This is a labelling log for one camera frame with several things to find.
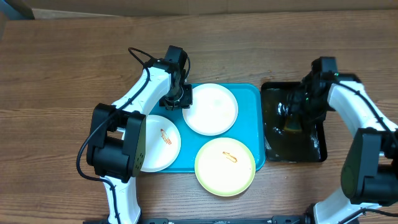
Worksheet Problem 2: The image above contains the yellow green sponge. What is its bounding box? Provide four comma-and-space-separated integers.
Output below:
284, 115, 302, 133

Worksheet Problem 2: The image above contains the white plate with stain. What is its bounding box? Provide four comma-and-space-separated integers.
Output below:
183, 83, 239, 136

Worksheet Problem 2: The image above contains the yellow-green plate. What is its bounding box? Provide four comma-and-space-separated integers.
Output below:
194, 138, 256, 197

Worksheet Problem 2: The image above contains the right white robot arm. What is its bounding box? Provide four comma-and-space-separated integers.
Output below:
285, 73, 397, 223

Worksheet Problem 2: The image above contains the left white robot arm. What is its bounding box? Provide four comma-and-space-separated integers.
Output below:
76, 57, 192, 223

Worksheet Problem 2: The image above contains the white plate near arm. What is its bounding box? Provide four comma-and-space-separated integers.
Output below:
141, 114, 182, 172

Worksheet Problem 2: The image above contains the black water tray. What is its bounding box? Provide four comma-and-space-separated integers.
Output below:
261, 82, 327, 162

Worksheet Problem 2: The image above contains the blue plastic tray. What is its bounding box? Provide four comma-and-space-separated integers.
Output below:
149, 83, 266, 173

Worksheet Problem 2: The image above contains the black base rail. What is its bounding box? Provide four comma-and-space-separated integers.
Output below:
137, 215, 315, 224

